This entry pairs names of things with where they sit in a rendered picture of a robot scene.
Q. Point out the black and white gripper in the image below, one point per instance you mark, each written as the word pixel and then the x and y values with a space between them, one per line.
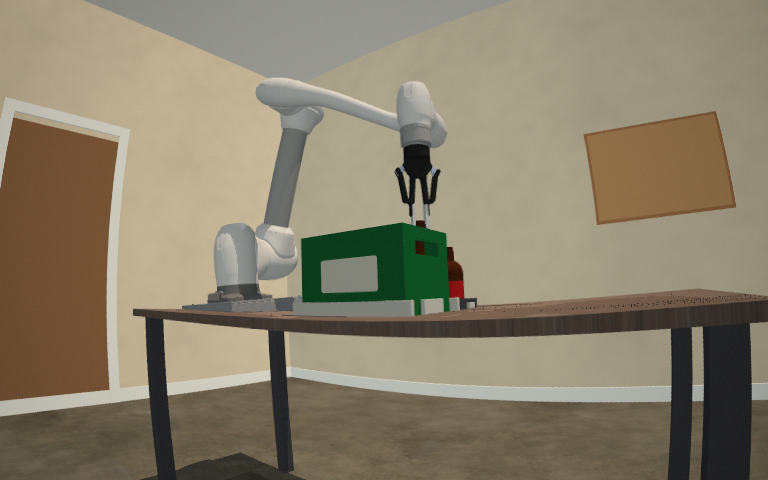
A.
pixel 417 164

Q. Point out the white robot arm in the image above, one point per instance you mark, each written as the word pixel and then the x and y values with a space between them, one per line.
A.
pixel 239 256

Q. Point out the green box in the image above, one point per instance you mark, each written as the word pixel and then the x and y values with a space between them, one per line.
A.
pixel 377 264

